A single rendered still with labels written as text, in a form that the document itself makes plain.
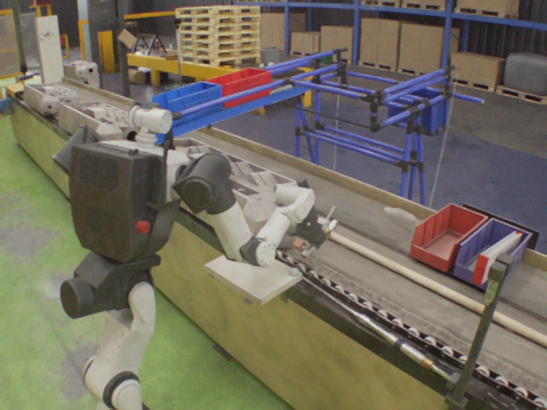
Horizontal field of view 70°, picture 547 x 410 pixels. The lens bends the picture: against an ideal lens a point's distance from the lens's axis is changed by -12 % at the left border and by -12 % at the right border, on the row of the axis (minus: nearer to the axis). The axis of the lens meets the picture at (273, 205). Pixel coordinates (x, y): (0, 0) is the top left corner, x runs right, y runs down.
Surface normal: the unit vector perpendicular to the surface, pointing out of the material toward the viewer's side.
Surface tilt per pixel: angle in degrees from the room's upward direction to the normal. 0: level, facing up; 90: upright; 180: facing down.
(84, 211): 89
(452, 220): 88
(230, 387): 0
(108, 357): 55
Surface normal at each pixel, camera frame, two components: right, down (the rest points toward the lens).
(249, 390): 0.00, -0.90
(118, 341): -0.50, -0.22
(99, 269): -0.29, -0.63
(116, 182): -0.27, 0.16
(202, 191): -0.19, 0.53
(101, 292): 0.79, 0.27
